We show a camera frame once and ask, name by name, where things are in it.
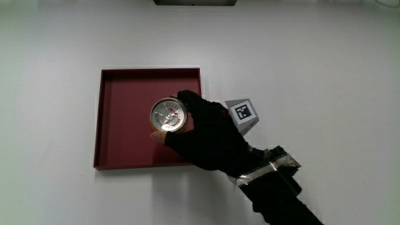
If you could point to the person's right hand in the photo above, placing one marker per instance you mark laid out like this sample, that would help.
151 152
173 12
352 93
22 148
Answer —
212 140

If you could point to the silver-top red bull can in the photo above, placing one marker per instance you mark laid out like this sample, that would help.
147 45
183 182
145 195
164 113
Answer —
166 115

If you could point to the dark red square plate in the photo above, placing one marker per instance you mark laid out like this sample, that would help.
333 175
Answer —
125 131

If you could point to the dark device base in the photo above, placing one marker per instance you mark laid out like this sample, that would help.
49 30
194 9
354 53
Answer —
193 2

